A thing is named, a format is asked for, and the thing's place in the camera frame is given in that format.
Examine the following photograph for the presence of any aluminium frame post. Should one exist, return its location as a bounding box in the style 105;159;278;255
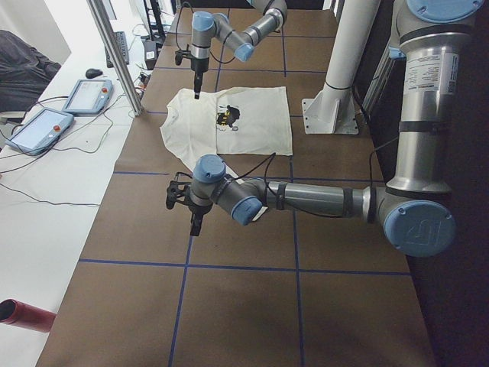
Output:
86;0;143;116

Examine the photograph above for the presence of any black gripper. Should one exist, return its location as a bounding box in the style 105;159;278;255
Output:
175;44;209;99
166;172;211;236

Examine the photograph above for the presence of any red cylinder tube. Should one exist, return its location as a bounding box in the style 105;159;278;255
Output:
1;299;57;333

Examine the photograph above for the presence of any blue teach pendant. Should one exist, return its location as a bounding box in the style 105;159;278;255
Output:
5;108;74;155
62;79;113;115

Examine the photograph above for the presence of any far blue teach pendant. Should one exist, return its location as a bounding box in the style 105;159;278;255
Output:
62;79;113;115

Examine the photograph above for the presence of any black computer mouse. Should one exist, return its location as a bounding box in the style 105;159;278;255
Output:
85;68;103;79

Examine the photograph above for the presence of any near blue teach pendant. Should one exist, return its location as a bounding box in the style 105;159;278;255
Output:
5;108;74;155

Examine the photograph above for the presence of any cream long-sleeve cat shirt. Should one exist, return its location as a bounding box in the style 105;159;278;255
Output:
160;86;293;226

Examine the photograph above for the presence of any black keyboard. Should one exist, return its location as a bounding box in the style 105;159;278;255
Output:
105;31;130;68

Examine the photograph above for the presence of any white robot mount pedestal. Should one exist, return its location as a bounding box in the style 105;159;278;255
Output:
302;0;381;135

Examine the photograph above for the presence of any dark jacket on chair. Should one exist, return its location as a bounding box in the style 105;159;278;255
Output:
1;30;61;112

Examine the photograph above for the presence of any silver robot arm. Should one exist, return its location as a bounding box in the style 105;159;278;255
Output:
166;1;485;257
175;1;288;99

